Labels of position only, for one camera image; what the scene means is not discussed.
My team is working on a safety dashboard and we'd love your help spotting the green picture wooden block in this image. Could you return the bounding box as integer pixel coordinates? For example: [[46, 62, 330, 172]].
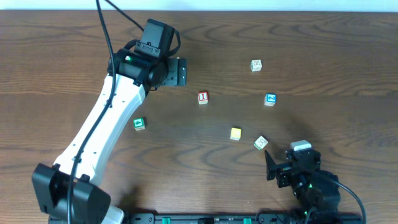
[[133, 118, 146, 131]]

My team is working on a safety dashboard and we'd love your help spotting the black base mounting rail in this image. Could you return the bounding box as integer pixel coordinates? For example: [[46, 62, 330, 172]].
[[123, 213, 305, 224]]

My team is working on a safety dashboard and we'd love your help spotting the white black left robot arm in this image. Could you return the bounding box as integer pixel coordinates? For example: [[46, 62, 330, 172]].
[[32, 19, 187, 224]]

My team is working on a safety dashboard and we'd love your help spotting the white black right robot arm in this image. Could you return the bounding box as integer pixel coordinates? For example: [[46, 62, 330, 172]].
[[265, 148, 341, 223]]

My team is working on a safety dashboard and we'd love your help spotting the yellow wooden block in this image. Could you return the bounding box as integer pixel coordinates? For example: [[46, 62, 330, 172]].
[[230, 128, 242, 141]]

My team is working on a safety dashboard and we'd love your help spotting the plain picture wooden block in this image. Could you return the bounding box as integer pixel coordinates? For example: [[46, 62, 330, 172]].
[[250, 60, 262, 72]]

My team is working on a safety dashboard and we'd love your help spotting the blue number 2 block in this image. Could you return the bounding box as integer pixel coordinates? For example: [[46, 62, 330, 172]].
[[264, 93, 277, 106]]

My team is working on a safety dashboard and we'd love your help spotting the green R wooden block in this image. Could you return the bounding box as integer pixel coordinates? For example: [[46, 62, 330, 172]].
[[254, 136, 269, 151]]

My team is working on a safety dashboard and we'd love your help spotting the red letter I block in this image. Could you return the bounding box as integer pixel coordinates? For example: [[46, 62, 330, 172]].
[[197, 91, 208, 105]]

